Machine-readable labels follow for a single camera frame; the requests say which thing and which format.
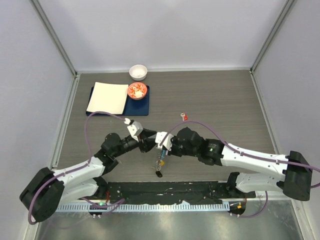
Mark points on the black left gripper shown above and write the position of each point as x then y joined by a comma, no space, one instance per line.
148,143

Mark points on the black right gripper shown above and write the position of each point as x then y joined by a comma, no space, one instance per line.
173,140

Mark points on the steel key organizer blue handle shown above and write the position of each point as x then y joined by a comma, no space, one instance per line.
161,156

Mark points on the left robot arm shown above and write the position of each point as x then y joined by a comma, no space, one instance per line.
49,189

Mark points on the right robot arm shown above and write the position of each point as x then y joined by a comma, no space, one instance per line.
289,174

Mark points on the red tagged key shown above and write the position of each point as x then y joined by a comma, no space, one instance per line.
183,117

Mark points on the black key fob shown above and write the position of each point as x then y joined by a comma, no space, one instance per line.
159,174

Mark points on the dark blue placemat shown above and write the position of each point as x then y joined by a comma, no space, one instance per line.
132,107

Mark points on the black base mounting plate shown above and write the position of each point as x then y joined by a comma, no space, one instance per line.
169,193

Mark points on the red patterned bowl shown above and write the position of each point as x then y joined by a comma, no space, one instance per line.
137,90

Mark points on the white square plate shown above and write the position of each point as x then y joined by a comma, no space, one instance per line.
108,97

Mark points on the white ceramic bowl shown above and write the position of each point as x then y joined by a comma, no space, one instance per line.
138,72

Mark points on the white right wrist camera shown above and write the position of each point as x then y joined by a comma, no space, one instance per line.
163,141

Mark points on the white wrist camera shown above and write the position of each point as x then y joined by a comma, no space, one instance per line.
135,128
163,141

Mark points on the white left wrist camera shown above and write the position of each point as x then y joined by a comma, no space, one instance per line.
135,128

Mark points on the white slotted cable duct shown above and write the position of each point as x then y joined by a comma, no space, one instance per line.
132,208

